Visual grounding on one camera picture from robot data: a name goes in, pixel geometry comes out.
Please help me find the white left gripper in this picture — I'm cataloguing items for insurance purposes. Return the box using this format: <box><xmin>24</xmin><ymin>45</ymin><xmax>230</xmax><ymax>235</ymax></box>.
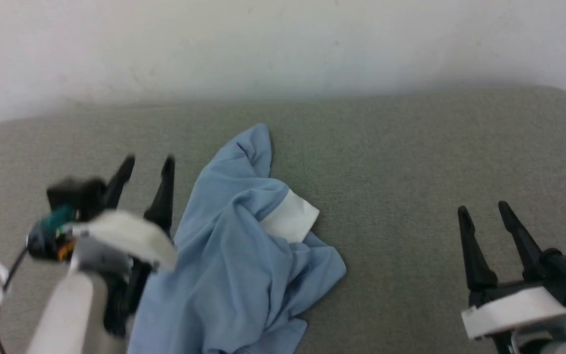
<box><xmin>73</xmin><ymin>154</ymin><xmax>179</xmax><ymax>337</ymax></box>

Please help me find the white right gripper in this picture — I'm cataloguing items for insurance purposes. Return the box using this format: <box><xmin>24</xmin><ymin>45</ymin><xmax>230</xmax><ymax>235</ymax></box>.
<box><xmin>457</xmin><ymin>201</ymin><xmax>566</xmax><ymax>354</ymax></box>

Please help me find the light blue white shirt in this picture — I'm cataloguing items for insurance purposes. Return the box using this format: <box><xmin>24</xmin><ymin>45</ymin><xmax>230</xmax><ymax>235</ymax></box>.
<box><xmin>127</xmin><ymin>123</ymin><xmax>347</xmax><ymax>354</ymax></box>

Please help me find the grey fabric sofa seat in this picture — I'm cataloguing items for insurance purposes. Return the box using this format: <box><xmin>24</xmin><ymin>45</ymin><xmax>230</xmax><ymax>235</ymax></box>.
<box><xmin>0</xmin><ymin>86</ymin><xmax>566</xmax><ymax>354</ymax></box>

